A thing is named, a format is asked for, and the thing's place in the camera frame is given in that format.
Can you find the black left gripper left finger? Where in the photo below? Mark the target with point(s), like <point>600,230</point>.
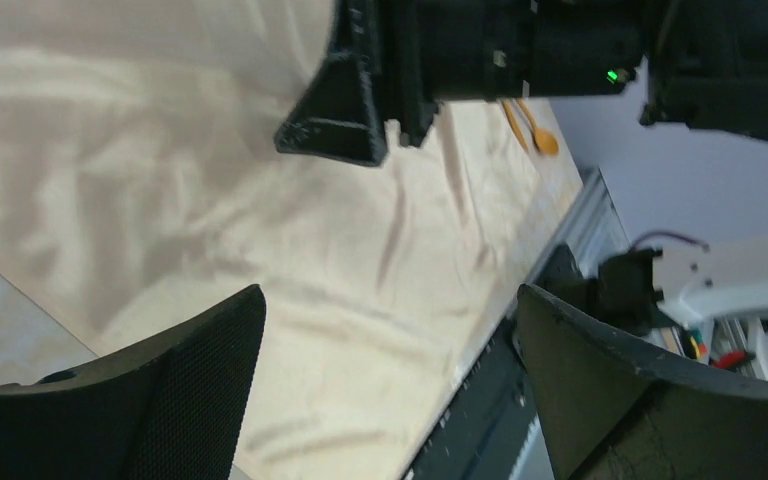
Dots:
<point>168,407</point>

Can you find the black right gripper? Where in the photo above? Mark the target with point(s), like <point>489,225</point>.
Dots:
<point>454,51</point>

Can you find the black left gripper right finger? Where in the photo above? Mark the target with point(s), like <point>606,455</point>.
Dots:
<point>613,406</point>

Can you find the orange cloth napkin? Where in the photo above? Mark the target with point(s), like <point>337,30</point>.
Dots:
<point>139,186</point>

